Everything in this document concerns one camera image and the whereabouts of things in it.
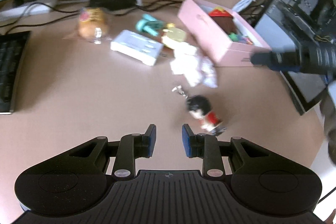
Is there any black hair red figurine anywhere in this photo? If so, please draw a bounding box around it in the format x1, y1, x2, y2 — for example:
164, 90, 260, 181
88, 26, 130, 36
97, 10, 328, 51
172, 85, 226, 136

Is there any white paper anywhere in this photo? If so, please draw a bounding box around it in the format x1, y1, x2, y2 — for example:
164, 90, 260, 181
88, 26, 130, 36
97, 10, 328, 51
170, 42, 218, 88

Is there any white power adapter box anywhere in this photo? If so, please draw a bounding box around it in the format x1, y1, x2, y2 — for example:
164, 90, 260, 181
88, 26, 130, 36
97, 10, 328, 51
110, 30, 163, 67

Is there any brown hair green doll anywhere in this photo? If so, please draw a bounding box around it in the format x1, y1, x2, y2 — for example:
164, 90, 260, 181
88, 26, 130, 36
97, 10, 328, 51
208, 7, 254, 46

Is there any packaged yellow bread bun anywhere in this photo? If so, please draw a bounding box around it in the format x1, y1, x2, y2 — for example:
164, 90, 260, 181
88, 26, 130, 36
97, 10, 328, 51
64, 7, 110, 45

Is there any person's right hand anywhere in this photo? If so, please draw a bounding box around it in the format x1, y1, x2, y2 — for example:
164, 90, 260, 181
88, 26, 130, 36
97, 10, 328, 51
319, 81, 336, 164

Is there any right computer monitor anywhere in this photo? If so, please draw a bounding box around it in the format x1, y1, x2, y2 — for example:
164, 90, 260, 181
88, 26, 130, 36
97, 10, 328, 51
254, 0, 335, 114

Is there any pink open cardboard box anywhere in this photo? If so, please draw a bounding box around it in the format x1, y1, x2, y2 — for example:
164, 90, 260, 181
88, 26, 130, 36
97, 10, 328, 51
178, 0, 270, 67

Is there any yellow toy block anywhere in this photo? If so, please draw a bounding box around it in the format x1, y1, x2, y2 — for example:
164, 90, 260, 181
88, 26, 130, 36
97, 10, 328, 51
161, 23, 187, 50

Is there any teal plastic toy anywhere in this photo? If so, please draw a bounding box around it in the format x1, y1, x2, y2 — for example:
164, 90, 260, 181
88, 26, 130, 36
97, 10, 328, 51
135, 14, 165, 37

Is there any black keyboard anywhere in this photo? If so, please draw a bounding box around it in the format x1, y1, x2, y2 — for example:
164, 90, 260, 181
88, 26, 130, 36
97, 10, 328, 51
0, 31, 30, 114

